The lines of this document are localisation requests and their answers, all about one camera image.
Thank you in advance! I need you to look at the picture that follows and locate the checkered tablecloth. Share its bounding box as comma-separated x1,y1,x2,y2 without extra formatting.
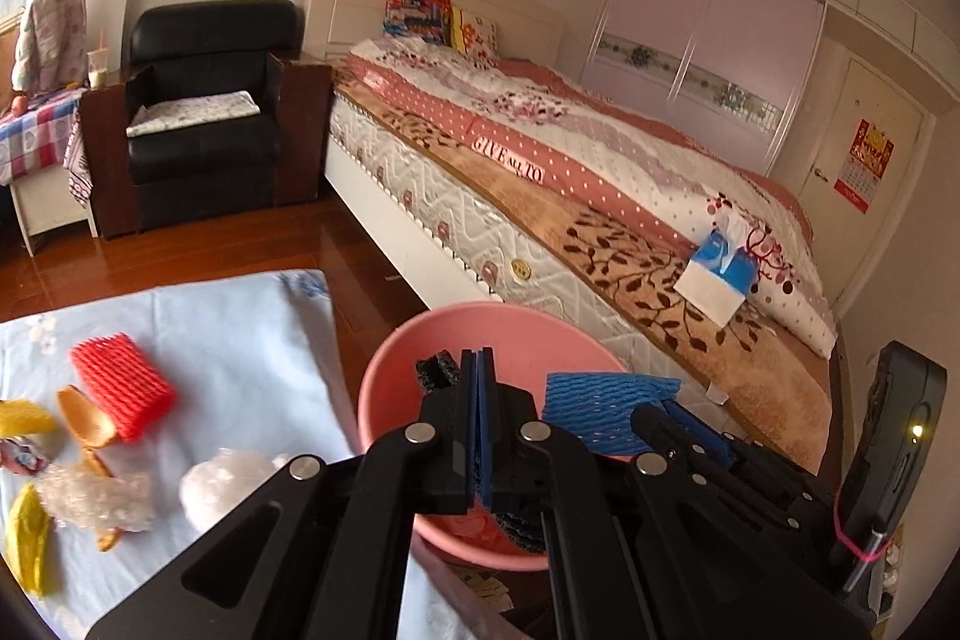
0,85,95,206

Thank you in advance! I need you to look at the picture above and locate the clear plastic wrap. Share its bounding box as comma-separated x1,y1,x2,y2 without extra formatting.
37,464,157,534

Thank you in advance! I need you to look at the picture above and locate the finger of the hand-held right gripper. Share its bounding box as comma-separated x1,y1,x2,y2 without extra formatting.
667,400,758,462
631,403,837,536

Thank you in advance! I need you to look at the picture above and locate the pink floral quilt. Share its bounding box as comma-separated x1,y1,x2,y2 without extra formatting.
345,38,837,360

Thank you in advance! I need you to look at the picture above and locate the white quilted mattress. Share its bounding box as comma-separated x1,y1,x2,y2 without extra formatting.
330,85,751,386

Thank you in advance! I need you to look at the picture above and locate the black leather armchair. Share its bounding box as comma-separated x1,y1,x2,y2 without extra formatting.
81,0,333,240

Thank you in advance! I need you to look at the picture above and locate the narrow orange peel strip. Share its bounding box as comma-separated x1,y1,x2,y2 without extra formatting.
79,449,125,549

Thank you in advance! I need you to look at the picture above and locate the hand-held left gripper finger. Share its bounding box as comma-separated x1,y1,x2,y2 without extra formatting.
86,349,481,640
478,349,863,640

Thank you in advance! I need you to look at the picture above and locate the red wall calendar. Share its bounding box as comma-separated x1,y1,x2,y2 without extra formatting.
834,119,897,214

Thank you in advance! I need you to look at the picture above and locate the colourful printed pillow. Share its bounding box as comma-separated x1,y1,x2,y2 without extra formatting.
382,0,455,45

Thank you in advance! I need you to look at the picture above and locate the blue foam fruit net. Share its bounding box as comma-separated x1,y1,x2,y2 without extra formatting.
541,371,682,459

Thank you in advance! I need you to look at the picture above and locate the white plastic bag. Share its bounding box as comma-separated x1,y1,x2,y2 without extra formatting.
178,449,297,532

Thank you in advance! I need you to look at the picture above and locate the yellow fruit peel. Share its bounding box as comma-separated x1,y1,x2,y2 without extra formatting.
6,482,55,600
0,398,57,438

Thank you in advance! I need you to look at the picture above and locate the red foam fruit net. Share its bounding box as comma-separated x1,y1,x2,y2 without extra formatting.
70,332,178,444

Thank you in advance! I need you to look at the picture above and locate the floral seat cushion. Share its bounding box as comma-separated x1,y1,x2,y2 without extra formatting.
126,91,260,139

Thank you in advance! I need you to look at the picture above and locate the white side table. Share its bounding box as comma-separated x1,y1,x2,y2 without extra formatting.
9,160,98,257

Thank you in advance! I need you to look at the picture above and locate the yellow floral pillow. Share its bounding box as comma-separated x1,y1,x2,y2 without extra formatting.
450,6,500,64

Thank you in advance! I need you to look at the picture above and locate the light blue floral cloth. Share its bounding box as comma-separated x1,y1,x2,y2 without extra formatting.
0,269,518,640

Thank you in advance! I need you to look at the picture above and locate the plastic drink cup with straw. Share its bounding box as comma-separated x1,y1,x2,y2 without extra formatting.
86,31,110,88

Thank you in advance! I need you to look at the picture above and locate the cream door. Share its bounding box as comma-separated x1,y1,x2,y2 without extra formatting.
795,59,935,221

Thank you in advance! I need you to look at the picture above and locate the black foam fruit net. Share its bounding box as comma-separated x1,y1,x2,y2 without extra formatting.
415,347,548,555

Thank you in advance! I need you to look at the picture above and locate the white wardrobe with sliding doors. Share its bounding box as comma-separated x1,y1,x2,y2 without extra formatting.
581,0,938,176

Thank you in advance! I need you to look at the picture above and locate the pink plastic basin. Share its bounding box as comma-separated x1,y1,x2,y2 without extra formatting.
357,302,635,572

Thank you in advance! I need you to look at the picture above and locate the brown leaf print blanket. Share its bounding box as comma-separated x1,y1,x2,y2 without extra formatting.
334,62,833,453

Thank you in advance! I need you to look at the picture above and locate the hanging floral coat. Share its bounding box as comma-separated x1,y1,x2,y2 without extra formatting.
9,0,91,94

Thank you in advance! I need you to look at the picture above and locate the blue white tissue pack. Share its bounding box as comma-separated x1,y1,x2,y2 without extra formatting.
673,212,758,327

